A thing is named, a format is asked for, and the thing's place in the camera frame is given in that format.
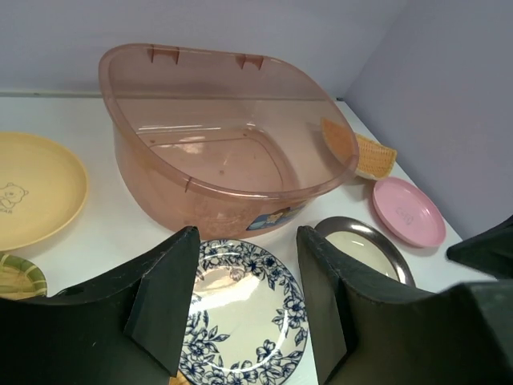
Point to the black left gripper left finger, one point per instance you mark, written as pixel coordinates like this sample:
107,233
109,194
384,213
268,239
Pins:
125,326

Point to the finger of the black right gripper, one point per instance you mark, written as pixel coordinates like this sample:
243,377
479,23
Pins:
489,252

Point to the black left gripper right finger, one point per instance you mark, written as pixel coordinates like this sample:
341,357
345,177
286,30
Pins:
366,328

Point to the orange boat-shaped woven plate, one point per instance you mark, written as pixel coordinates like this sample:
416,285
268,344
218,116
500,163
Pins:
179,379

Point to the brown rimmed cream plate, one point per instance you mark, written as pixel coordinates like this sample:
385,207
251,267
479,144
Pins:
367,245

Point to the pink round plate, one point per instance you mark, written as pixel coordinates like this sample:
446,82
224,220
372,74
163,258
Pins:
408,213

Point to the blue floral white plate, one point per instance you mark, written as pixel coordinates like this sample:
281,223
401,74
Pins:
247,321

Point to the green bamboo-pattern fan plate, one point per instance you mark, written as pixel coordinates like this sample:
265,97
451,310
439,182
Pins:
20,279

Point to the orange woven fan-shaped plate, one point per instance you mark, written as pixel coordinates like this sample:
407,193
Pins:
376,161

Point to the yellow round bear plate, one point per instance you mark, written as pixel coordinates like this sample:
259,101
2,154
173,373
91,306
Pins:
44,186

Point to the pink translucent plastic bin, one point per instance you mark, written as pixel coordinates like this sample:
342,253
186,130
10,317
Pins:
234,144

